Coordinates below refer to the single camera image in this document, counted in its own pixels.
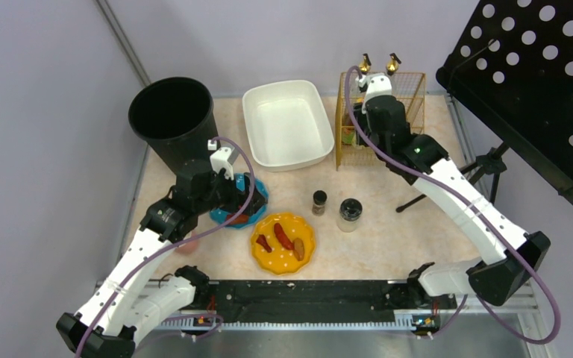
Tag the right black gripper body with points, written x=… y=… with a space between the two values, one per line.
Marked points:
x=362 y=114

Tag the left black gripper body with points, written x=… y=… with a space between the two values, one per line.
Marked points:
x=236 y=196

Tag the glass bottle brown contents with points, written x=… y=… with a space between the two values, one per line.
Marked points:
x=364 y=66

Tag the glass oil bottle gold spout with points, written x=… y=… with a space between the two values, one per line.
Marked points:
x=393 y=65

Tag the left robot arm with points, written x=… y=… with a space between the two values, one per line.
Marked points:
x=205 y=198

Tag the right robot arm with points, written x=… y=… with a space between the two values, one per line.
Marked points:
x=509 y=255

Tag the red meat piece on blue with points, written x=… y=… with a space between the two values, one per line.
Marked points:
x=239 y=220

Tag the blue polka dot plate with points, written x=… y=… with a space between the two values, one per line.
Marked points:
x=218 y=216

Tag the small red piece on yellow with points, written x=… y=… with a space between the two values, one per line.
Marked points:
x=261 y=241

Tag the red sausage on yellow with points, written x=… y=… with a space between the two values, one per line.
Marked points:
x=282 y=238

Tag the yellow polka dot plate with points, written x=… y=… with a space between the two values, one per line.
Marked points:
x=281 y=261

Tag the brown piece on yellow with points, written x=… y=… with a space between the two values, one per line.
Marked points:
x=298 y=249

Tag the small black cap spice jar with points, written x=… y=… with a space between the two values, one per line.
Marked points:
x=319 y=201

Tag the pink mug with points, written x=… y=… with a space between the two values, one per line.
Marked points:
x=188 y=246

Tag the white rectangular basin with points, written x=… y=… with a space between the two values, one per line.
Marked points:
x=287 y=125

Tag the black round bin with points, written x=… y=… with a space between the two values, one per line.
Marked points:
x=175 y=117

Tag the black lid glass jar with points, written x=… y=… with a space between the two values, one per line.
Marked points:
x=350 y=211

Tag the black tripod stand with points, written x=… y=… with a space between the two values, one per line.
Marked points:
x=479 y=168

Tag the black perforated panel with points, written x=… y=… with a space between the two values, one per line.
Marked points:
x=512 y=67

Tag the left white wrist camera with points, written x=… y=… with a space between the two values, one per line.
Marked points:
x=222 y=158

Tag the gold wire rack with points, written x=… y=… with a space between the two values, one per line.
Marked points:
x=407 y=87

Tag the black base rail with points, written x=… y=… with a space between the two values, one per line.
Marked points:
x=198 y=304

